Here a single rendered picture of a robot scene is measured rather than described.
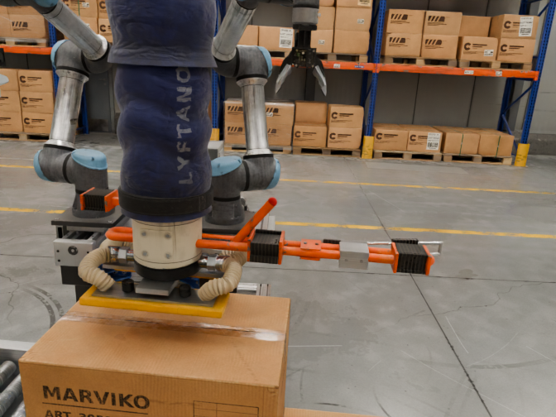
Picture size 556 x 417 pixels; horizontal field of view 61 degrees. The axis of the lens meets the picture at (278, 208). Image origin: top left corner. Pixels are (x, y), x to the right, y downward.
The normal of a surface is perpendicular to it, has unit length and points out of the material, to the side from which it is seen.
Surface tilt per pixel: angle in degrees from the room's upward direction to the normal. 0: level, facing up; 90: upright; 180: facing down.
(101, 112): 90
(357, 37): 88
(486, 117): 90
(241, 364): 0
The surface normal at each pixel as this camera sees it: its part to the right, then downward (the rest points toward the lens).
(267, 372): 0.04, -0.95
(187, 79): 0.68, 0.07
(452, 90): -0.02, 0.31
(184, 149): 0.52, 0.57
